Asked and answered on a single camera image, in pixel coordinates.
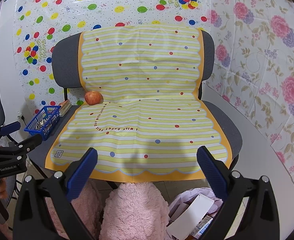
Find blue plastic basket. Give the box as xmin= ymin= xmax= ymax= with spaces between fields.
xmin=24 ymin=105 xmax=62 ymax=141

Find pink fluffy pants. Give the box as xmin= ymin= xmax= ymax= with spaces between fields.
xmin=45 ymin=179 xmax=170 ymax=240

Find stack of cards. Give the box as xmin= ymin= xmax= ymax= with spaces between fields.
xmin=58 ymin=99 xmax=72 ymax=117

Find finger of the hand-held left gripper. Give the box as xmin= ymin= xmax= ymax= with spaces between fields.
xmin=0 ymin=121 xmax=21 ymax=143
xmin=0 ymin=134 xmax=43 ymax=160

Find grey fabric chair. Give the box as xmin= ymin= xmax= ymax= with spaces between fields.
xmin=51 ymin=29 xmax=243 ymax=188

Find floral plastic wall sheet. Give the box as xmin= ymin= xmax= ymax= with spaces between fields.
xmin=202 ymin=0 xmax=294 ymax=205

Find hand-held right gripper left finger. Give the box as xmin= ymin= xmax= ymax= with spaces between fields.
xmin=13 ymin=147 xmax=98 ymax=240

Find white blue printed carton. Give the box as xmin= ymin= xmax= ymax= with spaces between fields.
xmin=191 ymin=216 xmax=214 ymax=239

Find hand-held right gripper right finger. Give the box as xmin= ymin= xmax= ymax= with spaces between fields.
xmin=196 ymin=146 xmax=281 ymax=240

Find pink lined trash bin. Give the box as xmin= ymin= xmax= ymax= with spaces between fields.
xmin=167 ymin=187 xmax=237 ymax=240

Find pile of metal clips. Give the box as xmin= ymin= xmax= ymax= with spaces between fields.
xmin=35 ymin=119 xmax=53 ymax=132

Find balloon print wall sheet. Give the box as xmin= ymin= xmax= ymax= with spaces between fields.
xmin=12 ymin=0 xmax=212 ymax=110

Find yellow striped dotted mat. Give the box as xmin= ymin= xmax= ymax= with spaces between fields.
xmin=44 ymin=25 xmax=232 ymax=182

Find red apple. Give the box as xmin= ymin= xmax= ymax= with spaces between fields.
xmin=84 ymin=90 xmax=104 ymax=105

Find white cardboard box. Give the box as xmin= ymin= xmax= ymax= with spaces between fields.
xmin=166 ymin=194 xmax=215 ymax=240

